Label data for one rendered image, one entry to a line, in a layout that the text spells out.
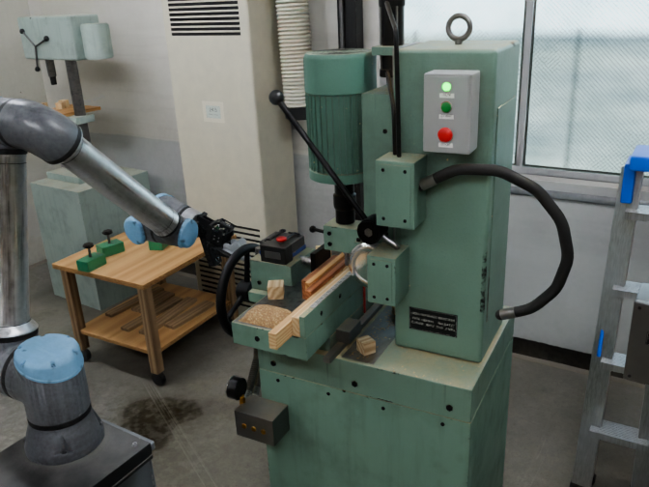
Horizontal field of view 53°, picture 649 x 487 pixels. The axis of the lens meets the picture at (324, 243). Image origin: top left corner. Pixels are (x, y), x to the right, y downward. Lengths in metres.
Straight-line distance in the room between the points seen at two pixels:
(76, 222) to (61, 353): 2.13
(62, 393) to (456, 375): 0.93
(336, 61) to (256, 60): 1.56
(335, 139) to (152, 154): 2.59
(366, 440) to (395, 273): 0.47
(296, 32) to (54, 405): 1.96
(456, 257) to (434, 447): 0.46
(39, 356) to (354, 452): 0.81
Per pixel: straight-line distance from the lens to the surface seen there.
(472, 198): 1.43
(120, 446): 1.77
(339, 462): 1.80
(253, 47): 3.05
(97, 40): 3.57
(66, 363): 1.66
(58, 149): 1.62
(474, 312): 1.54
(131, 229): 2.06
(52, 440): 1.75
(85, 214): 3.70
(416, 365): 1.58
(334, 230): 1.68
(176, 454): 2.68
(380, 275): 1.47
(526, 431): 2.75
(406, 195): 1.39
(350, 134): 1.55
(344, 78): 1.52
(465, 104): 1.33
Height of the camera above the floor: 1.65
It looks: 22 degrees down
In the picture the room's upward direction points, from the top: 3 degrees counter-clockwise
